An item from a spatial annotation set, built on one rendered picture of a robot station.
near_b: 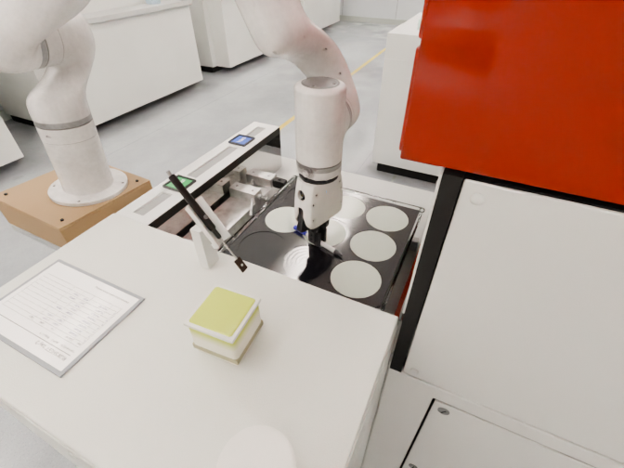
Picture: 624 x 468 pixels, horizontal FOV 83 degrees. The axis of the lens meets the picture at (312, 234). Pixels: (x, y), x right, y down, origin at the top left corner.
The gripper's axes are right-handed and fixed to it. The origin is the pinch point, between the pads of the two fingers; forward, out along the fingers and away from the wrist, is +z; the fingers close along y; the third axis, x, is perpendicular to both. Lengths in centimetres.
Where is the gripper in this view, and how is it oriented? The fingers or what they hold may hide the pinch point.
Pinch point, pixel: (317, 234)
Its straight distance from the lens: 75.9
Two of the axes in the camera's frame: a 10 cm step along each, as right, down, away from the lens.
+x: -7.4, -4.4, 5.1
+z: -0.1, 7.6, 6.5
